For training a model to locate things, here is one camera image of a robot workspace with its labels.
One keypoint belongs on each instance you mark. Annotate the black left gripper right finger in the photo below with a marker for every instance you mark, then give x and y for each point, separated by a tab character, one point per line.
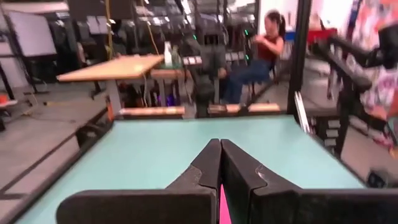
311	208

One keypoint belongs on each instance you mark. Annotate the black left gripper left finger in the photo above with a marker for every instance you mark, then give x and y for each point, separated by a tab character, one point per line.
140	208

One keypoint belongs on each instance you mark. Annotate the pink towel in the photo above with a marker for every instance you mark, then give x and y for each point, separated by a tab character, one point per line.
224	211

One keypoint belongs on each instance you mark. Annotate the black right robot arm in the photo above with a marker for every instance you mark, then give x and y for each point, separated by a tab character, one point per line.
348	71

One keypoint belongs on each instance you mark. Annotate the green table mat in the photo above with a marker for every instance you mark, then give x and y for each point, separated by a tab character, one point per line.
140	149

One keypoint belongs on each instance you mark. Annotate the wooden side table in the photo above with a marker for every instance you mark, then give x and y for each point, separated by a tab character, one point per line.
118	67

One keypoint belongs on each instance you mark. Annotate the white bottle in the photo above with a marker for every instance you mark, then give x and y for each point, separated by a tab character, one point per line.
168	57

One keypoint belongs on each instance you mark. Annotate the person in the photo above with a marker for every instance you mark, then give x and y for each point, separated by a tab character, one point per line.
267	49

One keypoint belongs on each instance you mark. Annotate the whiteboard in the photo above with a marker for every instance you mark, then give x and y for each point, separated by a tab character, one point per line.
31	34

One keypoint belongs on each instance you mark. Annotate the black metal rig frame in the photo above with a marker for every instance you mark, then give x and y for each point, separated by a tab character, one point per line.
298	46

